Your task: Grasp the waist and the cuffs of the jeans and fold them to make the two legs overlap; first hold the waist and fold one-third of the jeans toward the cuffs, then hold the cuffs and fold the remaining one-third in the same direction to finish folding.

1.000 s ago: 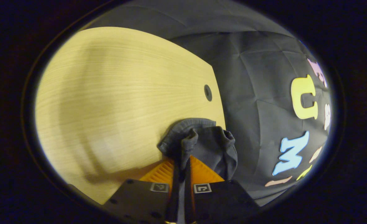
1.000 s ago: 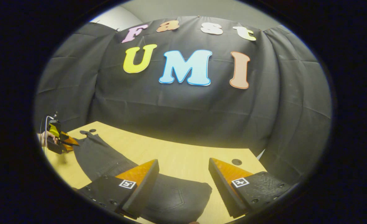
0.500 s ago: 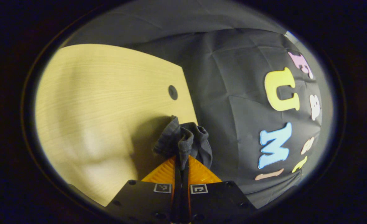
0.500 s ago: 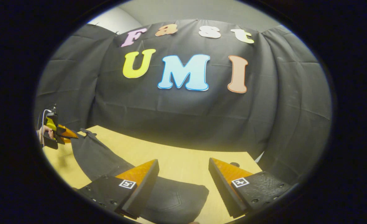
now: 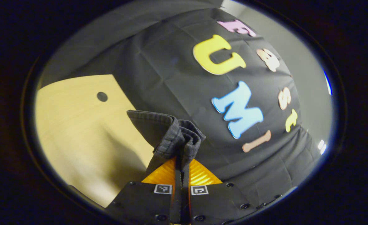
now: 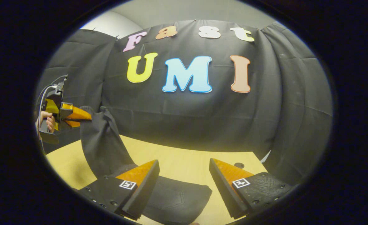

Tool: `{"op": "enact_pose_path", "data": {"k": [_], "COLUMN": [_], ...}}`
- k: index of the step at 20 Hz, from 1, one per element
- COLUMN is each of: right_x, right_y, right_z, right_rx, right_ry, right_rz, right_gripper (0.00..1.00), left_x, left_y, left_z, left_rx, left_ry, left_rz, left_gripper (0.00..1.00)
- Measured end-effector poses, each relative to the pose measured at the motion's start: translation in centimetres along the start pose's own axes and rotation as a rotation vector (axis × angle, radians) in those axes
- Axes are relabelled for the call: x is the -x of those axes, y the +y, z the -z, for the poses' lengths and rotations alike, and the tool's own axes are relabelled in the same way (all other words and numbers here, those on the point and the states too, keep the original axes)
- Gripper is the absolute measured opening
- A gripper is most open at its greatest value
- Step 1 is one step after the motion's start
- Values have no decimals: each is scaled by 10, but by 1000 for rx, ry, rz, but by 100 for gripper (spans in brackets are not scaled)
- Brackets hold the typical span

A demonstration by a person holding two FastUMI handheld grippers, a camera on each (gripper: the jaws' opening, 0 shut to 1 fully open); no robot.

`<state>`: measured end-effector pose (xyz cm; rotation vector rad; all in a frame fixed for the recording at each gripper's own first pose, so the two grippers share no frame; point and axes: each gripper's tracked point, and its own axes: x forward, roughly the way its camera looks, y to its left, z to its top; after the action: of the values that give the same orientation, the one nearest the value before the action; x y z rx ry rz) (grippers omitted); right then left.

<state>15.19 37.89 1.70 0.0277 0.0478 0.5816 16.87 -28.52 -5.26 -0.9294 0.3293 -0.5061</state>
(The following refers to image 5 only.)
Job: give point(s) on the black jeans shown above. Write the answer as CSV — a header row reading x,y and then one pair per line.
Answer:
x,y
152,125

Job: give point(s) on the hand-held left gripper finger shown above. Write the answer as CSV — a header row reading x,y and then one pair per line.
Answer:
x,y
178,193
185,193

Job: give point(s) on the black backdrop cloth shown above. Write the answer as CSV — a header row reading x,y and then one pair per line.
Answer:
x,y
159,78

